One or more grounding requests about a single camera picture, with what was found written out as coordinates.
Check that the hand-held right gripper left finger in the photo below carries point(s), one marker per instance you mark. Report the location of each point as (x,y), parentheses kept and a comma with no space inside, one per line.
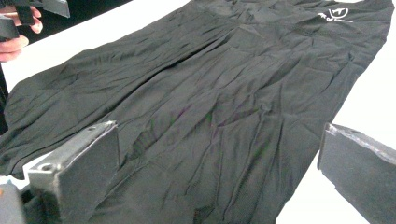
(84,168)

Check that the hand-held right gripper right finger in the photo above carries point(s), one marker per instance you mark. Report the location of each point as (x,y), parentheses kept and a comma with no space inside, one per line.
(361,168)

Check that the black cloth garment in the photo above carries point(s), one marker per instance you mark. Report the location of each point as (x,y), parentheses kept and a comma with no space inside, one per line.
(224,102)

